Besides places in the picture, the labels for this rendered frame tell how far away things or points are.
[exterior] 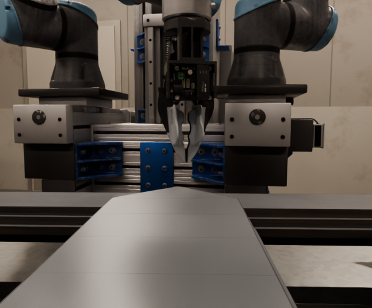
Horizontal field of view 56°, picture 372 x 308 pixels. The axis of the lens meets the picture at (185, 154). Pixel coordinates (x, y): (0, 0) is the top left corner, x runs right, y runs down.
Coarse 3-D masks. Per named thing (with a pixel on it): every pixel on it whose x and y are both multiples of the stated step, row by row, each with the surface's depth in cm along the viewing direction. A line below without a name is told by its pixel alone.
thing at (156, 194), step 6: (144, 192) 54; (150, 192) 54; (156, 192) 54; (162, 192) 54; (168, 192) 54; (174, 192) 54; (180, 192) 54; (186, 192) 54; (192, 192) 54; (198, 192) 54; (204, 192) 54; (210, 192) 54; (174, 198) 50; (180, 198) 50; (186, 198) 50; (192, 198) 50; (198, 198) 50; (204, 198) 50; (210, 198) 50; (216, 198) 50; (222, 198) 50; (228, 198) 50; (234, 198) 50
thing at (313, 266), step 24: (0, 264) 68; (24, 264) 68; (288, 264) 68; (312, 264) 68; (336, 264) 68; (360, 264) 68; (0, 288) 61; (288, 288) 59; (312, 288) 59; (336, 288) 59; (360, 288) 59
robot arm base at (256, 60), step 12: (240, 48) 87; (252, 48) 85; (264, 48) 85; (276, 48) 86; (240, 60) 87; (252, 60) 85; (264, 60) 84; (276, 60) 86; (240, 72) 87; (252, 72) 84; (264, 72) 84; (276, 72) 86; (228, 84) 89; (240, 84) 85; (252, 84) 84; (264, 84) 84
